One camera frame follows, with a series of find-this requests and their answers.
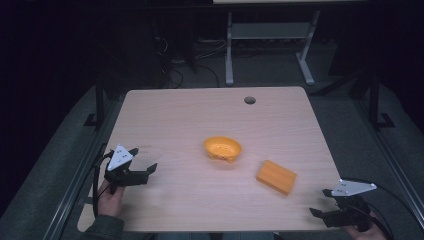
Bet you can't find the person's right hand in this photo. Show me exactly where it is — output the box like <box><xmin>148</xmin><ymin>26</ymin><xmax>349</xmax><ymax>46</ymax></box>
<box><xmin>342</xmin><ymin>213</ymin><xmax>388</xmax><ymax>240</ymax></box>

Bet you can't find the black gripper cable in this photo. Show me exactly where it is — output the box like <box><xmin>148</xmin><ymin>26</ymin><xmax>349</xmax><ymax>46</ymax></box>
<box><xmin>91</xmin><ymin>150</ymin><xmax>115</xmax><ymax>219</ymax></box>
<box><xmin>341</xmin><ymin>176</ymin><xmax>416</xmax><ymax>222</ymax></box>

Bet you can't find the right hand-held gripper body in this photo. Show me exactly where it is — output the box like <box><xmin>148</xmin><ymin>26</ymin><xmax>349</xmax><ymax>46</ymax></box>
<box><xmin>328</xmin><ymin>178</ymin><xmax>378</xmax><ymax>233</ymax></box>

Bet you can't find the black frame post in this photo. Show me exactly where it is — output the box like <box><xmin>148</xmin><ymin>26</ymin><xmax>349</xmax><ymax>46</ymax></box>
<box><xmin>368</xmin><ymin>70</ymin><xmax>397</xmax><ymax>132</ymax></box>
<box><xmin>83</xmin><ymin>72</ymin><xmax>106</xmax><ymax>130</ymax></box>

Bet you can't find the grey metal rail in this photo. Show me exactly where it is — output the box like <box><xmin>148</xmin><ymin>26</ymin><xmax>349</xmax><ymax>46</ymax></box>
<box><xmin>41</xmin><ymin>97</ymin><xmax>127</xmax><ymax>240</ymax></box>
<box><xmin>351</xmin><ymin>98</ymin><xmax>424</xmax><ymax>222</ymax></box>

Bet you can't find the orange rectangular block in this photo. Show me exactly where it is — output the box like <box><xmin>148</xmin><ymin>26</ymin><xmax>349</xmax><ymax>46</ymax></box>
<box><xmin>255</xmin><ymin>159</ymin><xmax>298</xmax><ymax>197</ymax></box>

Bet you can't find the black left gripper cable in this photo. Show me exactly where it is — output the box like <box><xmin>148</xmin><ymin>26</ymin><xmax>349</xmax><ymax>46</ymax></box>
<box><xmin>91</xmin><ymin>150</ymin><xmax>115</xmax><ymax>219</ymax></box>

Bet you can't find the orange perforated bowl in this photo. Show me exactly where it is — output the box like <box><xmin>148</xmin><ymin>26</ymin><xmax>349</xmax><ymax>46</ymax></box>
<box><xmin>203</xmin><ymin>136</ymin><xmax>243</xmax><ymax>164</ymax></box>

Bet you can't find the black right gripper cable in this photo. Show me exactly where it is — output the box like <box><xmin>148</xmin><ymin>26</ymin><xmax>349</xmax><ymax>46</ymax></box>
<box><xmin>341</xmin><ymin>176</ymin><xmax>416</xmax><ymax>222</ymax></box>

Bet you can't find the grey metal stand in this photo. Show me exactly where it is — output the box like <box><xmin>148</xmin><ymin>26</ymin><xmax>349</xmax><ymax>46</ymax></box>
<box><xmin>224</xmin><ymin>9</ymin><xmax>322</xmax><ymax>87</ymax></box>

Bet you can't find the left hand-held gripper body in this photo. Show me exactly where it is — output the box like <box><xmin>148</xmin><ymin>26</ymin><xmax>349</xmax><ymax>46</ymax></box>
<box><xmin>104</xmin><ymin>144</ymin><xmax>150</xmax><ymax>195</ymax></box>

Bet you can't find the person's left hand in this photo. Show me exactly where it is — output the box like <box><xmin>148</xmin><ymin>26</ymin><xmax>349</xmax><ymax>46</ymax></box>
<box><xmin>96</xmin><ymin>179</ymin><xmax>126</xmax><ymax>218</ymax></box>

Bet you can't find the black floor cable bundle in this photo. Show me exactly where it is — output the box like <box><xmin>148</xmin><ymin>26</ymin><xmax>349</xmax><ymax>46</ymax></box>
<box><xmin>152</xmin><ymin>34</ymin><xmax>185</xmax><ymax>90</ymax></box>

